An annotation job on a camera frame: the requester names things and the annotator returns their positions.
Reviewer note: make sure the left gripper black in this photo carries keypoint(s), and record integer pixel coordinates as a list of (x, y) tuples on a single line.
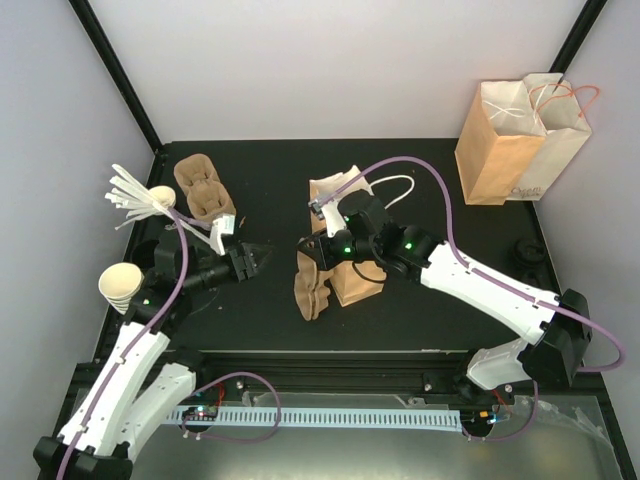
[(249, 269)]

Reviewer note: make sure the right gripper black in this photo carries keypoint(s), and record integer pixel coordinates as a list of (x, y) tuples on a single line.
[(322, 255)]

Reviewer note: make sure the brown pulp cup carrier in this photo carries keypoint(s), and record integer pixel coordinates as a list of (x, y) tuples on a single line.
[(310, 290)]

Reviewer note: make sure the small brown paper bag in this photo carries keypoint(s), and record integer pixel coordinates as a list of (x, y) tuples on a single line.
[(347, 284)]

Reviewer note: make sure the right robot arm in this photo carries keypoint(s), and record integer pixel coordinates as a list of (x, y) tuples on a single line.
[(551, 343)]

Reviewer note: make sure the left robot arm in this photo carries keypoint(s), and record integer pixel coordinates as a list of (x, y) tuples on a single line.
[(120, 412)]

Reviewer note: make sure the stack of pulp cup carriers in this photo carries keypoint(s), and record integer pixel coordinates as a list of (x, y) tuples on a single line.
[(206, 196)]

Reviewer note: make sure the cup holding straws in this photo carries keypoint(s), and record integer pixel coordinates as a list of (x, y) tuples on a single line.
[(164, 199)]

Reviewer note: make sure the stack of paper cups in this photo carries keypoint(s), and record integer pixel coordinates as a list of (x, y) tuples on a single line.
[(119, 283)]

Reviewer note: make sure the black cup lids stack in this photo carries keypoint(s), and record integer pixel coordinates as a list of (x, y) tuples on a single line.
[(530, 251)]

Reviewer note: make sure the large brown paper bag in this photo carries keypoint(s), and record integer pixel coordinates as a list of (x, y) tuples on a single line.
[(499, 139)]

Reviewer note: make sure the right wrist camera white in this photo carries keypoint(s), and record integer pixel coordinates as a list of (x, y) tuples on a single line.
[(328, 213)]

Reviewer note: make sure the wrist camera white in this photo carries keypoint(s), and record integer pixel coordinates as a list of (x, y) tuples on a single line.
[(328, 213), (222, 226)]

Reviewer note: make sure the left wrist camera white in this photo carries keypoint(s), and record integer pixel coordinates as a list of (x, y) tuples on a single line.
[(222, 226)]

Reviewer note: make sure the light blue cable duct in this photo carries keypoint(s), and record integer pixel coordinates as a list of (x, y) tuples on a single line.
[(346, 418)]

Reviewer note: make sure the white paper bag orange handle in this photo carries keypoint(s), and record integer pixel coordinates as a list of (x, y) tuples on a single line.
[(560, 108)]

